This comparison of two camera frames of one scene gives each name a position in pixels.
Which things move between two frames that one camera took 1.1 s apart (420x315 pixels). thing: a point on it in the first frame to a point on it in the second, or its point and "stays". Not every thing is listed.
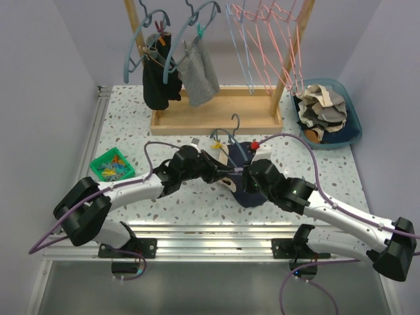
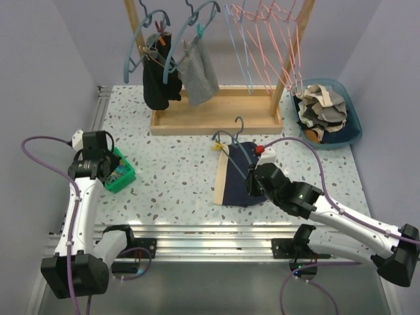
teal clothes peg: [200, 31] stays
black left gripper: [214, 167] to [114, 159]
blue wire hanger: [228, 12] stays
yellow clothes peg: [217, 146] stays
